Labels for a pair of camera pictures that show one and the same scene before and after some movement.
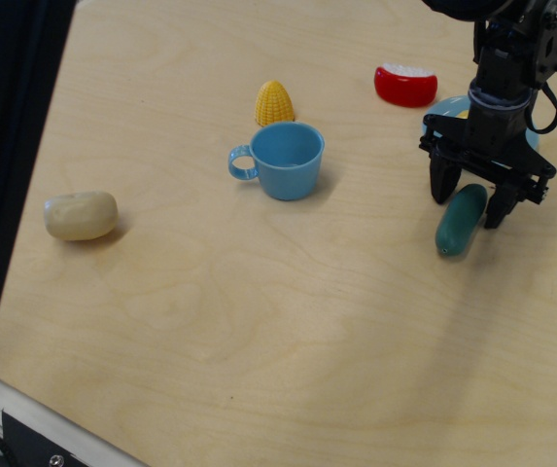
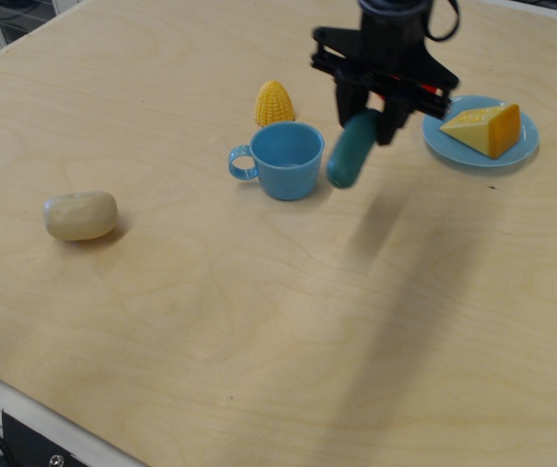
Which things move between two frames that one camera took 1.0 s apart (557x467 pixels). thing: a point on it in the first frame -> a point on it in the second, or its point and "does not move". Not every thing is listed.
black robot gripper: x=491 y=143 -> x=389 y=57
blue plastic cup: x=288 y=159 does not move
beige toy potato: x=81 y=215 does not move
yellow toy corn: x=272 y=104 does not move
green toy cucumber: x=462 y=218 -> x=353 y=148
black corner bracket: x=28 y=449 does not move
